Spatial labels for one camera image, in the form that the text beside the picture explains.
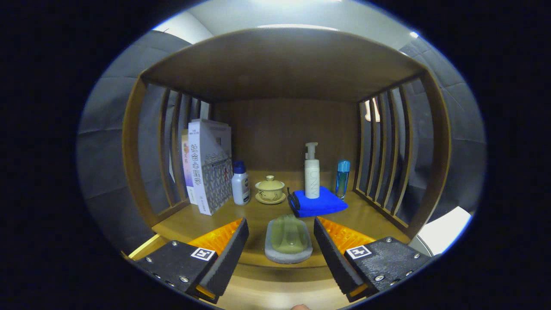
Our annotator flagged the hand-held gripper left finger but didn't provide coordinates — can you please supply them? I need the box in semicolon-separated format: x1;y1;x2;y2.
133;217;250;304

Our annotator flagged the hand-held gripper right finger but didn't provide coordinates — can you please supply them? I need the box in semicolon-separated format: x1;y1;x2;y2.
313;217;432;302

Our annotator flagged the green handled scrubbing sponge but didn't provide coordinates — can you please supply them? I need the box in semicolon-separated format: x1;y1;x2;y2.
264;214;313;264

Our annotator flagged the wooden drawer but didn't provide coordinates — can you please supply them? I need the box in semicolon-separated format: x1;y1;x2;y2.
127;234;358;310

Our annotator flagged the wooden countertop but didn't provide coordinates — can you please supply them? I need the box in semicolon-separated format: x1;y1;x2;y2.
152;170;412;268

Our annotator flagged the white plastic drawer unit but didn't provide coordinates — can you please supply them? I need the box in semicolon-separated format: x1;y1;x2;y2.
409;207;473;257

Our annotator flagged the wooden cabinet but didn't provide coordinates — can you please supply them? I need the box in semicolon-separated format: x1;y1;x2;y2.
122;28;452;242

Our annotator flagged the blue folded cloth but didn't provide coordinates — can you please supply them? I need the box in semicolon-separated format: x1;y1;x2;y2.
287;186;349;218

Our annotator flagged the white bottle blue cap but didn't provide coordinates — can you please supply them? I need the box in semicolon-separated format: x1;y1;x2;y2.
232;161;251;206

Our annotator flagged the yellow lidded tea cup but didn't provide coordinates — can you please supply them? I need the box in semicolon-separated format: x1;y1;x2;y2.
255;175;287;205

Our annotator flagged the blue transparent bottle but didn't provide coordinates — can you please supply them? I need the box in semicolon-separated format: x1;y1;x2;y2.
335;160;351;200

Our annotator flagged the white pump bottle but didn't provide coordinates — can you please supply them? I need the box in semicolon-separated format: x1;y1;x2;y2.
304;143;321;199

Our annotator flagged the thick white book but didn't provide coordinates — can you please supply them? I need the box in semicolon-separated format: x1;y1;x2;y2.
188;119;233;216

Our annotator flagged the thin purple book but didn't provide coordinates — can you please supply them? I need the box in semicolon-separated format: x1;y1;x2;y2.
181;129;198;205

